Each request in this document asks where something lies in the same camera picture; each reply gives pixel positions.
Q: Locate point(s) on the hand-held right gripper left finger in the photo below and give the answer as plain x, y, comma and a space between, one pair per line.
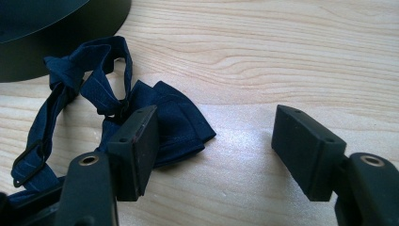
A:
138, 157

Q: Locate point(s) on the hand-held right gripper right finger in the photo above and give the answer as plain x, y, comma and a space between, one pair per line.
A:
301, 147

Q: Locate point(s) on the navy blue bow tie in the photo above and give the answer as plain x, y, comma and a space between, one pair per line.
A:
178, 122

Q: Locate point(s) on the dark round box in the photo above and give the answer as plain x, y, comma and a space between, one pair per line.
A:
47, 31

